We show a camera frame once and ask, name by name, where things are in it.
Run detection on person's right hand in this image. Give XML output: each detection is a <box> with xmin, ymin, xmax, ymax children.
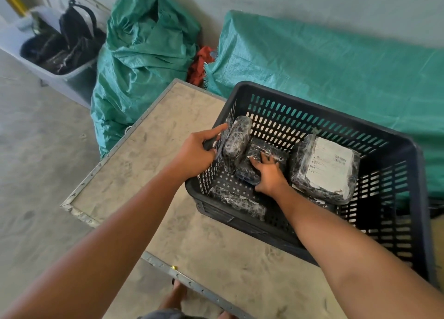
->
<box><xmin>249</xmin><ymin>152</ymin><xmax>290</xmax><ymax>200</ymax></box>

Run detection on person's left hand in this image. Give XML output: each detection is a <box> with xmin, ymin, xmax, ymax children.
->
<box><xmin>172</xmin><ymin>123</ymin><xmax>229</xmax><ymax>181</ymax></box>

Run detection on black plastic crate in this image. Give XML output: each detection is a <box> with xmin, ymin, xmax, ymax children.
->
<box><xmin>185</xmin><ymin>81</ymin><xmax>438</xmax><ymax>288</ymax></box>

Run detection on person's right forearm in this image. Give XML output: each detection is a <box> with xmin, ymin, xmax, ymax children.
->
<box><xmin>274</xmin><ymin>185</ymin><xmax>444</xmax><ymax>319</ymax></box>

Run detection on person's left forearm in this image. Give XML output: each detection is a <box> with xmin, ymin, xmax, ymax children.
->
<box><xmin>0</xmin><ymin>163</ymin><xmax>188</xmax><ymax>319</ymax></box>

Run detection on upright bubble-wrapped black parcel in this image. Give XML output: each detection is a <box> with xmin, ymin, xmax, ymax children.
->
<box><xmin>222</xmin><ymin>115</ymin><xmax>253</xmax><ymax>174</ymax></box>

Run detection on long bubble-wrapped black parcel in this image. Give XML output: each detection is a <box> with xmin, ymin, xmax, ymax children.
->
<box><xmin>208</xmin><ymin>186</ymin><xmax>267</xmax><ymax>221</ymax></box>

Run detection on metal-edged table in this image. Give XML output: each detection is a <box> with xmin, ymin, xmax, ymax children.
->
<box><xmin>61</xmin><ymin>78</ymin><xmax>347</xmax><ymax>319</ymax></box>

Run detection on bubble-wrapped parcel with white label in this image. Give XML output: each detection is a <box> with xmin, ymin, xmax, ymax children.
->
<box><xmin>290</xmin><ymin>133</ymin><xmax>361</xmax><ymax>205</ymax></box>

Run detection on red cloth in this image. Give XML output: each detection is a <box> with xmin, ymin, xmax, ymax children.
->
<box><xmin>187</xmin><ymin>46</ymin><xmax>216</xmax><ymax>87</ymax></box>

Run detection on wide green woven sack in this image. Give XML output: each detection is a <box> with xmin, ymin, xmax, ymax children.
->
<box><xmin>204</xmin><ymin>10</ymin><xmax>444</xmax><ymax>201</ymax></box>

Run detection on tall green woven sack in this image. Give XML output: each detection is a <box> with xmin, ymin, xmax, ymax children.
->
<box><xmin>91</xmin><ymin>0</ymin><xmax>202</xmax><ymax>159</ymax></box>

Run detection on person's foot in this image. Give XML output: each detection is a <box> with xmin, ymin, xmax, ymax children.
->
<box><xmin>159</xmin><ymin>279</ymin><xmax>188</xmax><ymax>310</ymax></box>

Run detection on person's grey shorts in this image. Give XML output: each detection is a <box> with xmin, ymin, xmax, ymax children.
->
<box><xmin>137</xmin><ymin>308</ymin><xmax>209</xmax><ymax>319</ymax></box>

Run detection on black backpack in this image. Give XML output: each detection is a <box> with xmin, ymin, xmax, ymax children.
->
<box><xmin>20</xmin><ymin>0</ymin><xmax>106</xmax><ymax>76</ymax></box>

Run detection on grey plastic bin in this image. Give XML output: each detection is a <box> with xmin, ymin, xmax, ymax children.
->
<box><xmin>0</xmin><ymin>6</ymin><xmax>108</xmax><ymax>109</ymax></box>

